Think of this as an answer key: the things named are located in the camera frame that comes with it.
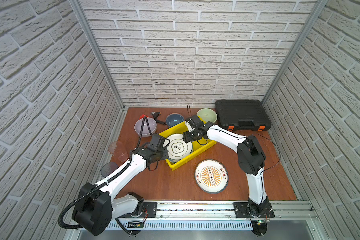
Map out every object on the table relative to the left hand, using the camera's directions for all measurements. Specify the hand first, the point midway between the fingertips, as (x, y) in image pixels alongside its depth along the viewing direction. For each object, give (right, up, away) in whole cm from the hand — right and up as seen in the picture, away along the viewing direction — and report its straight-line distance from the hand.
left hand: (166, 150), depth 84 cm
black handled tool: (-12, +22, +29) cm, 39 cm away
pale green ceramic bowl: (+28, +22, +25) cm, 44 cm away
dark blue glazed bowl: (+3, +19, +25) cm, 31 cm away
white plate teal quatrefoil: (+7, 0, +9) cm, 11 cm away
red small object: (-22, +21, +29) cm, 42 cm away
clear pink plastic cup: (-33, -1, +9) cm, 34 cm away
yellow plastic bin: (+19, +1, +3) cm, 20 cm away
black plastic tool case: (+47, +22, +22) cm, 56 cm away
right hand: (+12, +7, +9) cm, 17 cm away
